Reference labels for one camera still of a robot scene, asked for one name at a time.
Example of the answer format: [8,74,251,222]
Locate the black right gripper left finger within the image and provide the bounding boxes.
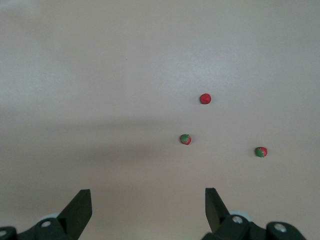
[0,189,93,240]

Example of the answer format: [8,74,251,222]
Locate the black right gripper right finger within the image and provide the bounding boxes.
[199,187,308,240]

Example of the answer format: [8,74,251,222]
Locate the red toy strawberry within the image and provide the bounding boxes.
[199,93,213,105]
[254,146,268,159]
[179,133,193,146]

